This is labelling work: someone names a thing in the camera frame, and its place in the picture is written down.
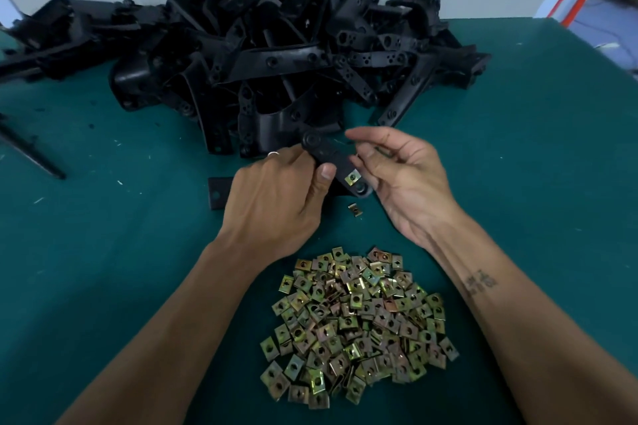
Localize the person's right hand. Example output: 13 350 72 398
344 126 470 252

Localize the person's left hand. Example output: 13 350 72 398
214 145 338 266

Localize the black plastic bracket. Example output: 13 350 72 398
207 131 375 210

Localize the pile of brass clip nuts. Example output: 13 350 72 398
259 245 462 411

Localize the pile of black plastic brackets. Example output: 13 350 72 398
0 0 492 157

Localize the person's right forearm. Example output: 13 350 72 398
423 209 638 425

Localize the person's left forearm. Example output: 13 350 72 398
58 235 265 425

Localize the green table cloth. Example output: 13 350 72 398
0 16 638 425

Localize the thin black plastic strip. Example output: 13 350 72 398
0 113 67 180

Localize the white metal post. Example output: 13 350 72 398
0 0 23 31

